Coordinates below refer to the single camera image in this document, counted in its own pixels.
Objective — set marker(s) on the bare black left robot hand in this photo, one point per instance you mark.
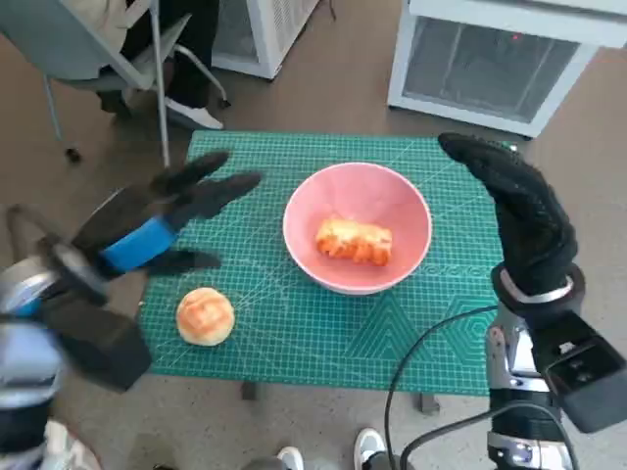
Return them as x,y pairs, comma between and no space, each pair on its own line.
142,225

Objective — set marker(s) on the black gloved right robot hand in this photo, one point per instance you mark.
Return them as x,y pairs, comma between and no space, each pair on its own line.
534,230

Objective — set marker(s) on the round toy bread bun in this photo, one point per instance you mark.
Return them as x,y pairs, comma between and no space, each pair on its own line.
206,315

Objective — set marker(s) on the long orange toy bread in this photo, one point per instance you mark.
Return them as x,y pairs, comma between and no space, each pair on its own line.
352,240

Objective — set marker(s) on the pink bowl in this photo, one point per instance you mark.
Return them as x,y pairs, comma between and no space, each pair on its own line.
343,205

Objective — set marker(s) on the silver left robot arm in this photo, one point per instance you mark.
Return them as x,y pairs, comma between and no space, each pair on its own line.
19,289

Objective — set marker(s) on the white cabinet with red light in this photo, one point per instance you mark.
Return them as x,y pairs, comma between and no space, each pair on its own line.
490,63

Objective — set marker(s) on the seated person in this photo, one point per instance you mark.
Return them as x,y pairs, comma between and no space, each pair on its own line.
191,49

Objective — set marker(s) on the green cutting mat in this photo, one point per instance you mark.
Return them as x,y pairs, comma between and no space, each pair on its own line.
294,333

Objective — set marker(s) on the brown table leg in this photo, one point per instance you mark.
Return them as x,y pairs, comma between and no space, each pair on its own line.
250,391
429,404

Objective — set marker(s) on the grey chair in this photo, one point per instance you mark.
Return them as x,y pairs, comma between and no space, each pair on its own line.
54,44

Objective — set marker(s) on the white plastic bag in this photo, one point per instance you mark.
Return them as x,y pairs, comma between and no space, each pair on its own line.
68,448

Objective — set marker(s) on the white mesh cabinet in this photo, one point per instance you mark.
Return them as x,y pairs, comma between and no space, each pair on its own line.
284,29

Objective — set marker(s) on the person's foot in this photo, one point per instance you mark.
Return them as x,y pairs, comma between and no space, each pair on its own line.
290,459
367,445

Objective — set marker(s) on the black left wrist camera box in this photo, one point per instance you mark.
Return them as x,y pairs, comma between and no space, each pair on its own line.
98,343

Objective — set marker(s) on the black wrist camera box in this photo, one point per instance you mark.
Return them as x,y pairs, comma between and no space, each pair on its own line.
583,377
98,343

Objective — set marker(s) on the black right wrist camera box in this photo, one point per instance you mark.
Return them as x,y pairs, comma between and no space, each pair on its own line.
583,377

